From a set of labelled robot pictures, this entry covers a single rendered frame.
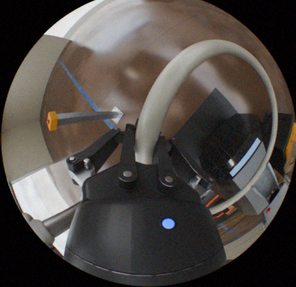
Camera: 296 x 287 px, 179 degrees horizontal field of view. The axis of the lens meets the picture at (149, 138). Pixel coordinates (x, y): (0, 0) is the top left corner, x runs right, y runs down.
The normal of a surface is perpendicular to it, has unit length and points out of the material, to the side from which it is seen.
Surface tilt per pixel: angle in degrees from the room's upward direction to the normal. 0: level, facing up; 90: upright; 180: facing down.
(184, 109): 0
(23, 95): 90
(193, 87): 0
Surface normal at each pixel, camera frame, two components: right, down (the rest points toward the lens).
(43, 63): 0.71, 0.70
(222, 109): -0.30, 0.21
